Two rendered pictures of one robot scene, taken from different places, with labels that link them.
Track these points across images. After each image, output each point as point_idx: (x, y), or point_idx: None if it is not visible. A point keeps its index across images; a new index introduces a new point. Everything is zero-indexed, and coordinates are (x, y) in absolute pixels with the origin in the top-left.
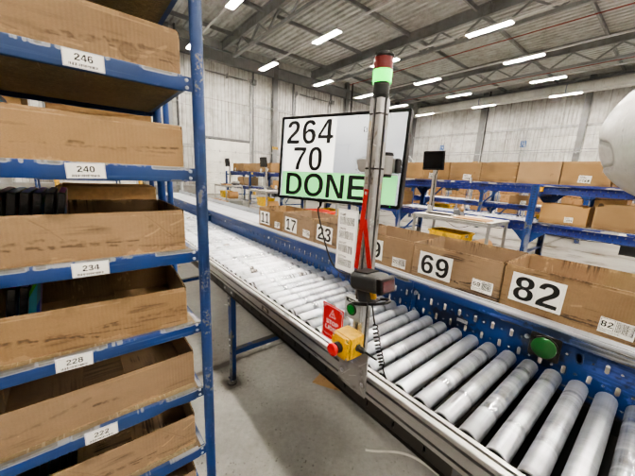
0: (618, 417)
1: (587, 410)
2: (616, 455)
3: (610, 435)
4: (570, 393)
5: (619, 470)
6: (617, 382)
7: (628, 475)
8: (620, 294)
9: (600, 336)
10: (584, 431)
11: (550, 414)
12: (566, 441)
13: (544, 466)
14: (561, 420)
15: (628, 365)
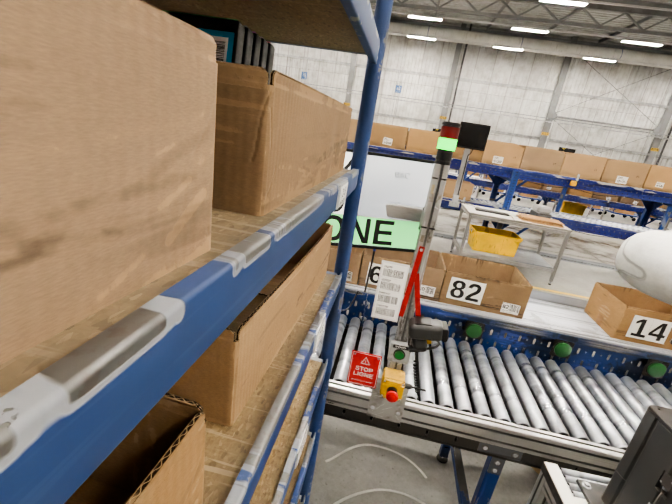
0: None
1: None
2: (535, 390)
3: None
4: (497, 358)
5: (543, 398)
6: (509, 341)
7: (547, 399)
8: (514, 286)
9: (502, 315)
10: (518, 382)
11: (499, 378)
12: None
13: (524, 414)
14: (508, 380)
15: (519, 331)
